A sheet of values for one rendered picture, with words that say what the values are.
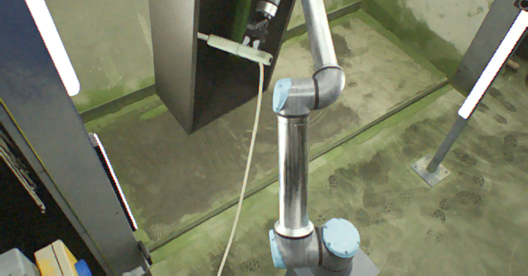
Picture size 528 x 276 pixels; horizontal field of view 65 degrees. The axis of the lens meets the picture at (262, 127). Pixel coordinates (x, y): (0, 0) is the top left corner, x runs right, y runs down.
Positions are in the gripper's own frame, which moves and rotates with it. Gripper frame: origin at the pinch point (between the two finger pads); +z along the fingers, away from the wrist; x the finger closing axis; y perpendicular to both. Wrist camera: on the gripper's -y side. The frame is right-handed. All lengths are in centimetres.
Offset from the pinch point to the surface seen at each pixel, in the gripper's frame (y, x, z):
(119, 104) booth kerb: 85, 109, 58
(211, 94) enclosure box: 62, 35, 26
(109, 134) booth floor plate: 75, 102, 79
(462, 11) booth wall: 153, -89, -96
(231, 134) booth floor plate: 101, 27, 49
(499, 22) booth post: 138, -113, -91
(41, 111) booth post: -86, 17, 40
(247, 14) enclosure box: 51, 28, -26
